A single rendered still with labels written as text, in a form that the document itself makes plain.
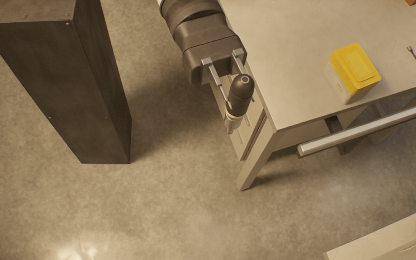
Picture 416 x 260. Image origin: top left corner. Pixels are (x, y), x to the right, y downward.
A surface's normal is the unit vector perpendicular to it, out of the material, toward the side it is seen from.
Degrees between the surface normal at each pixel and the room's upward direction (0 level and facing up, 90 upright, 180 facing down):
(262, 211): 0
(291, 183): 0
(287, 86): 0
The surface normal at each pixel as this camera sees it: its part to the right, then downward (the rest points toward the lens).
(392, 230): 0.05, -0.39
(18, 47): 0.02, 0.92
